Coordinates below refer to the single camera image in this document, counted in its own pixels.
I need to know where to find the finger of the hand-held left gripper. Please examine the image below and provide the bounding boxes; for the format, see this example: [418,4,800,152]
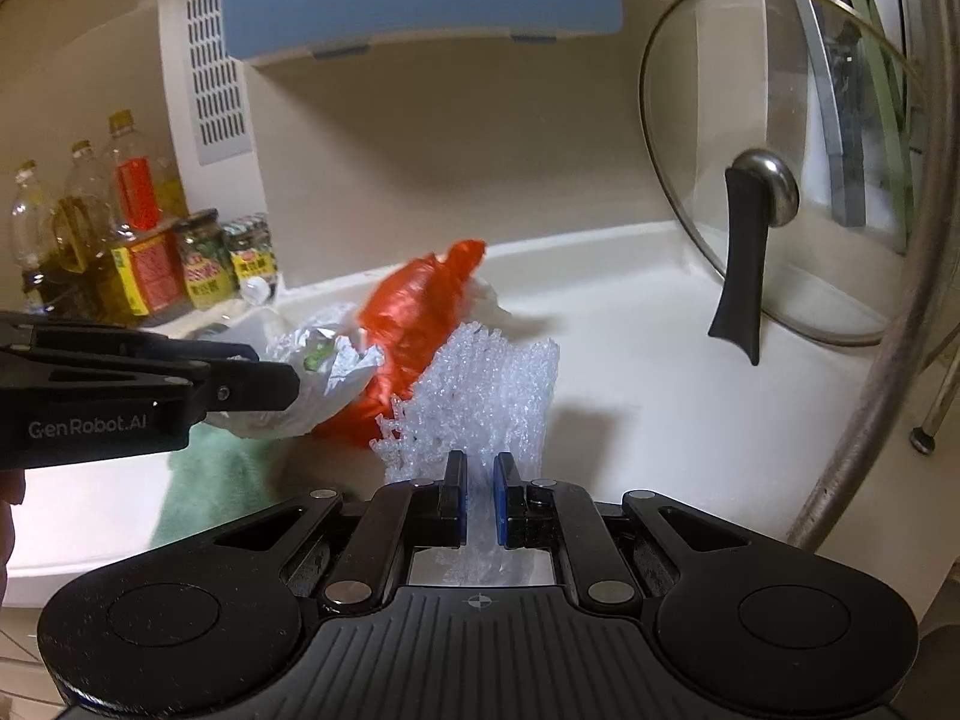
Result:
[30,326,260,362]
[187,361,301,425]

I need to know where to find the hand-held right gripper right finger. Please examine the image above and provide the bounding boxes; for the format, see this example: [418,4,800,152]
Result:
[493,452,755,608]

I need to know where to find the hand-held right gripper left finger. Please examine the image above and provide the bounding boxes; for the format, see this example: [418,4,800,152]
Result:
[210,450,470,614]

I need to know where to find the silver plastic wrapper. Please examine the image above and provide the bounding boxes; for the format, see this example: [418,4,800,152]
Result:
[206,304,387,442]

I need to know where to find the clear bubble wrap piece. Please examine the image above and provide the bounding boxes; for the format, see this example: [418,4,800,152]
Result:
[373,319,562,586]

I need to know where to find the orange plastic bag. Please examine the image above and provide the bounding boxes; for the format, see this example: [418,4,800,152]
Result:
[311,238,490,451]

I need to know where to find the person's left hand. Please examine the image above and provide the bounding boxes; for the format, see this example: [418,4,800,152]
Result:
[0,465,25,605]

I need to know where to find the small sauce jar yellow label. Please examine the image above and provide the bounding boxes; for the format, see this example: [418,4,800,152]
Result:
[223,214,272,297]

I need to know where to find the green cloth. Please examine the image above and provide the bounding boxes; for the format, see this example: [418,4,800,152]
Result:
[154,431,282,552]

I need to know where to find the dark sauce bottle yellow cap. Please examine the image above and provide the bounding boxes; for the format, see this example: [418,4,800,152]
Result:
[9,159,57,316]

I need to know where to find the large oil bottle blue label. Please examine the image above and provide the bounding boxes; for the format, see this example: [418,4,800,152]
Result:
[45,139,121,320]

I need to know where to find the white plastic bag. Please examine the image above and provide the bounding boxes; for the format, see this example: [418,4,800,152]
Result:
[463,276,520,325]

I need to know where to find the large oil bottle orange handle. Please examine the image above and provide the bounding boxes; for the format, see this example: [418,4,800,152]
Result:
[101,111,194,327]

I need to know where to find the wall vent grille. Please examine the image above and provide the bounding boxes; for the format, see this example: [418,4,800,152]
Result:
[182,0,252,166]

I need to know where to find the glass pot lid black handle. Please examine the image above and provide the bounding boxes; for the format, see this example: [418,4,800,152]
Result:
[639,0,927,367]

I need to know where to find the wall water heater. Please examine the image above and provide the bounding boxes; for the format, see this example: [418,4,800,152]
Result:
[217,0,626,67]

